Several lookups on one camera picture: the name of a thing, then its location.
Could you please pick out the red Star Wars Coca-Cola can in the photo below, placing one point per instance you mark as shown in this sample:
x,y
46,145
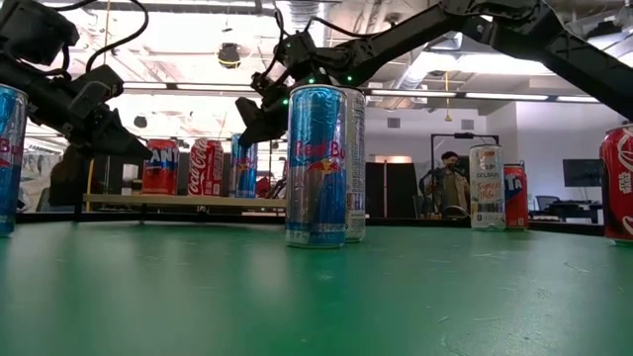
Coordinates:
x,y
618,188

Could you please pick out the black partition panel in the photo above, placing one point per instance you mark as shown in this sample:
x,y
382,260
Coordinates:
x,y
395,190

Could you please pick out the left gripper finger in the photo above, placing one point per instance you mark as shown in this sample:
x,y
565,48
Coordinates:
x,y
109,136

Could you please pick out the grey wall vent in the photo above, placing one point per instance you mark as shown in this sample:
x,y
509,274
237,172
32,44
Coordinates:
x,y
467,124
393,122

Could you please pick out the black ceiling dome camera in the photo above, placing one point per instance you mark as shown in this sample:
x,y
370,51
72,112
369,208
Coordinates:
x,y
229,55

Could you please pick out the dark office desk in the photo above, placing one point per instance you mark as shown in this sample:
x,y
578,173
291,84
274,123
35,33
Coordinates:
x,y
569,206

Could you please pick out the black wall monitor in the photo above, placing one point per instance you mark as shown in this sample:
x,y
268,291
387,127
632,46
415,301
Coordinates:
x,y
582,173

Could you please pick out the round black ceiling lamp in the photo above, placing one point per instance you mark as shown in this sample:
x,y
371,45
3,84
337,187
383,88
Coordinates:
x,y
140,122

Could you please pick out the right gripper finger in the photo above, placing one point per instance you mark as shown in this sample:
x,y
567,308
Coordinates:
x,y
262,123

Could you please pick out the grey office chair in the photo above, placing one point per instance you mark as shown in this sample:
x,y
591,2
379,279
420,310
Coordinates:
x,y
546,202

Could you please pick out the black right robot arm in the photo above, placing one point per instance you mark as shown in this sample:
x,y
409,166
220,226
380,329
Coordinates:
x,y
569,54

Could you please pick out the black cabinet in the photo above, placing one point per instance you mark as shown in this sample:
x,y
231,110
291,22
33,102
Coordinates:
x,y
106,173

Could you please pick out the grey dome-shaped object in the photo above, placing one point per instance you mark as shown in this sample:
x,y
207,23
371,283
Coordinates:
x,y
455,212

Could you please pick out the orange Fanta can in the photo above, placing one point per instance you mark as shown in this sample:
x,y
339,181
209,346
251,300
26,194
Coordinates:
x,y
160,173
516,198

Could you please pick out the silver ventilation duct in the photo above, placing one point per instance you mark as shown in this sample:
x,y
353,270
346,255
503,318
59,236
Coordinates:
x,y
304,15
420,69

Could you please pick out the black metal stand frame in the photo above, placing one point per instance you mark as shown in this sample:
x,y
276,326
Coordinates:
x,y
465,135

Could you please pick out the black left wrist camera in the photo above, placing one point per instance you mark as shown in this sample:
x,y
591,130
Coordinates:
x,y
96,91

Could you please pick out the blue silver Red Bull can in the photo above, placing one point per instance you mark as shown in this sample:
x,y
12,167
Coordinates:
x,y
244,173
316,173
12,163

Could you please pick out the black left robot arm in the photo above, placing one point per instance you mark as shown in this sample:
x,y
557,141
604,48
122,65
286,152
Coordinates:
x,y
34,29

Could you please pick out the yellow hanging pendant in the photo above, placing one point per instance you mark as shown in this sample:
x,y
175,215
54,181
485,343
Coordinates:
x,y
447,116

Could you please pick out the wooden shelf with black frame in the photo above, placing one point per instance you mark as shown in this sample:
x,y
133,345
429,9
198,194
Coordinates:
x,y
173,201

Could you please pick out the white Celsius can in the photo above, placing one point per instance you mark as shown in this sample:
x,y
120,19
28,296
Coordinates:
x,y
487,188
356,173

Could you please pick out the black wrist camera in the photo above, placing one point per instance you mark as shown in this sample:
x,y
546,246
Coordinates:
x,y
297,47
96,91

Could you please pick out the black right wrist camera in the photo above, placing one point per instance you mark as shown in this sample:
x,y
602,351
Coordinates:
x,y
297,47

